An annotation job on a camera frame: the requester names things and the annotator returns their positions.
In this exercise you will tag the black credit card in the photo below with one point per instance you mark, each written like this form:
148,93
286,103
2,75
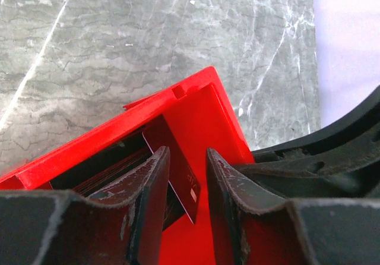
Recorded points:
183,190

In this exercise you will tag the red plastic bin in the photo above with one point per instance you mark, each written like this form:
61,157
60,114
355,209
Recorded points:
198,112

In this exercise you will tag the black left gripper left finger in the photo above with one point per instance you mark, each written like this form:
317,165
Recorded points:
120,224

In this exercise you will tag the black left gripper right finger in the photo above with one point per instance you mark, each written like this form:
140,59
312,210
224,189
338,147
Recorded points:
251,225

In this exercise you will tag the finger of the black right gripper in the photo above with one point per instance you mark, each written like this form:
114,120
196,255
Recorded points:
340,160

